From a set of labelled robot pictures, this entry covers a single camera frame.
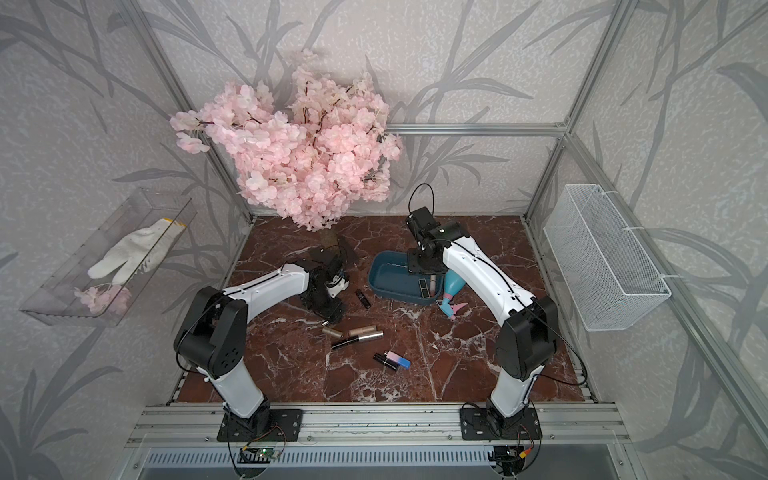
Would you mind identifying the teal plastic storage box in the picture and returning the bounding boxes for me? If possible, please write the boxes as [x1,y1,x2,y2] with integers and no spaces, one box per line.
[368,251,444,306]

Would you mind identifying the pink blue gradient lipstick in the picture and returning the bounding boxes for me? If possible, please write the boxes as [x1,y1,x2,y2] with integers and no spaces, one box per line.
[385,351,411,369]

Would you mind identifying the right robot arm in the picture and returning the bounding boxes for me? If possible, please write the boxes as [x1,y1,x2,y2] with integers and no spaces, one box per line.
[406,207,559,428]

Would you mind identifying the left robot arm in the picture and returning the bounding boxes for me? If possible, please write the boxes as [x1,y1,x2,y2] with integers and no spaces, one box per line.
[173,247,349,429]

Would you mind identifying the small black lipstick tube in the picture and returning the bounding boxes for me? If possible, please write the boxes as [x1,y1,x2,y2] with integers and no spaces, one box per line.
[355,289,372,310]

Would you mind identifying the short gold lipstick tube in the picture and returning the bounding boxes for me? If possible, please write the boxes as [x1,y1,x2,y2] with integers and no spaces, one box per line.
[322,327,344,339]

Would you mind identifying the beige lipstick tube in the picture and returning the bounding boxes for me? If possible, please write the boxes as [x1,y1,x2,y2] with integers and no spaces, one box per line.
[348,325,377,337]

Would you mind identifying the black silver mascara tube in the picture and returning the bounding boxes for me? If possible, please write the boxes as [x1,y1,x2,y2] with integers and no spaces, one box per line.
[331,331,384,351]

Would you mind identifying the pink cherry blossom tree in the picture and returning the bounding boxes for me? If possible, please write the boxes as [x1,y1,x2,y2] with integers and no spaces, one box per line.
[169,49,404,232]

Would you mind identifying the white work glove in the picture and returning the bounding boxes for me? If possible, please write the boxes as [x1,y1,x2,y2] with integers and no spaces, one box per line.
[87,218,187,286]

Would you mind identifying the left circuit board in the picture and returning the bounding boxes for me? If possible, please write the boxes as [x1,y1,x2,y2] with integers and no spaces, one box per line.
[238,446,284,465]

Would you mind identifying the circuit board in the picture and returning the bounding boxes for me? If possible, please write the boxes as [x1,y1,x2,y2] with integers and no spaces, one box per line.
[238,446,284,465]
[488,445,533,464]

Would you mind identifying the pink flower sprig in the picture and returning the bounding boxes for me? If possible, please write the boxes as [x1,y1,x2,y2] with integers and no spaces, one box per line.
[74,284,132,315]

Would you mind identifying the right circuit board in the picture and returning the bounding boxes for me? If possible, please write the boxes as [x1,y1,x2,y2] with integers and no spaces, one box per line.
[488,445,533,464]

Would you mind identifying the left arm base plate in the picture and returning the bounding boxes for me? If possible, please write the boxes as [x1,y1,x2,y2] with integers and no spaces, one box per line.
[217,408,304,443]

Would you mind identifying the white wire mesh basket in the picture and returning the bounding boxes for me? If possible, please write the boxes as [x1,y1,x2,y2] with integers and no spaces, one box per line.
[544,184,672,332]

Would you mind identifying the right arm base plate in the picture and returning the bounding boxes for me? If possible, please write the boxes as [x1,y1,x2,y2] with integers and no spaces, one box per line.
[459,402,542,442]

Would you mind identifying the clear acrylic wall tray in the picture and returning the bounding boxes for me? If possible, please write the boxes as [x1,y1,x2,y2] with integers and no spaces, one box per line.
[20,188,197,327]

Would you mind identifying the aluminium front rail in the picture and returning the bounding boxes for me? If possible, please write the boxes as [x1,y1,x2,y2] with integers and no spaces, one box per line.
[126,402,631,448]

